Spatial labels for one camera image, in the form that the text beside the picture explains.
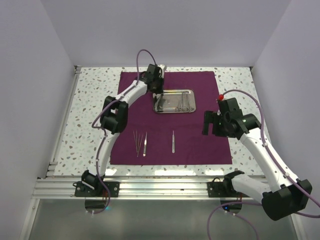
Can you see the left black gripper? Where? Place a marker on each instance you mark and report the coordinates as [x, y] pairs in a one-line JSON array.
[[160, 90]]

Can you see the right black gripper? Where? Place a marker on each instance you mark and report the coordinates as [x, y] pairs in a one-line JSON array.
[[212, 117]]

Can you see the steel scissors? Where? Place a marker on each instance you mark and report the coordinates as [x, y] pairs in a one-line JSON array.
[[186, 106]]

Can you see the steel forceps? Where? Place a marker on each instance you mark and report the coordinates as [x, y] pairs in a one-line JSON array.
[[180, 105]]

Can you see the purple surgical cloth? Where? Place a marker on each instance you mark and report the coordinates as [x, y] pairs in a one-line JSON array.
[[152, 138]]

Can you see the thin steel tweezers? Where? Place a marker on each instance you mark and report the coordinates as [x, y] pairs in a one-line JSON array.
[[135, 135], [139, 143]]

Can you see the wide steel tweezers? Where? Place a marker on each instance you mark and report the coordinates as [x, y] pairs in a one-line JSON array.
[[145, 145]]

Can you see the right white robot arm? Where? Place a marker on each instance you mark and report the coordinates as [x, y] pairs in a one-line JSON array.
[[284, 193]]

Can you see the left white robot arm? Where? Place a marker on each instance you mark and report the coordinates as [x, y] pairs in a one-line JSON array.
[[113, 120]]

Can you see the steel instrument tray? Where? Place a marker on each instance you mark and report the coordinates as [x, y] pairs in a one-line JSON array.
[[167, 102]]

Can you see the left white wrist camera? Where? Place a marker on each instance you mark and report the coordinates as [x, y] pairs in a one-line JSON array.
[[163, 68]]

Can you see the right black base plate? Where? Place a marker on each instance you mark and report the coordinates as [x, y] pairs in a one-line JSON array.
[[218, 188]]

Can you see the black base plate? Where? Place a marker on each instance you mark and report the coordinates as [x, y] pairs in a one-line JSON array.
[[218, 188], [82, 190]]

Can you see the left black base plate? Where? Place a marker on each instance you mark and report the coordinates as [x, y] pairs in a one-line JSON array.
[[82, 190]]

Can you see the aluminium mounting rail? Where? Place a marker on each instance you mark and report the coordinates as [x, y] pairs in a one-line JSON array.
[[130, 188]]

